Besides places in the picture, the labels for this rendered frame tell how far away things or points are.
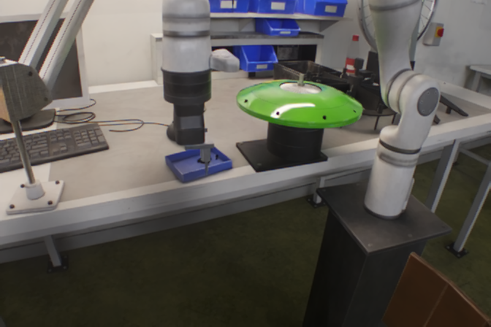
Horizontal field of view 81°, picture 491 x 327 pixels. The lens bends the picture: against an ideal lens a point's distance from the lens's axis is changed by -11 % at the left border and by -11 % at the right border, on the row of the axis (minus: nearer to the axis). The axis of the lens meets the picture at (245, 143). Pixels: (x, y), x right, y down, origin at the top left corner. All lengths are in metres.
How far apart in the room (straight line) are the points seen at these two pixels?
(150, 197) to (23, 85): 0.32
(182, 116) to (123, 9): 1.09
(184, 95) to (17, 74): 0.31
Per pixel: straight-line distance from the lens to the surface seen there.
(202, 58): 0.47
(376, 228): 0.76
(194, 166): 0.78
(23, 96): 0.66
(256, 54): 1.72
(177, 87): 0.48
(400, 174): 0.74
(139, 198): 0.70
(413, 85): 0.67
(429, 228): 0.82
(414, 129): 0.70
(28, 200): 0.75
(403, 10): 0.61
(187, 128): 0.50
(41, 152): 0.91
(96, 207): 0.70
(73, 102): 1.13
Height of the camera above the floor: 1.30
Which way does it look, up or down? 25 degrees down
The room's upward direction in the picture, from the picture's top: 3 degrees clockwise
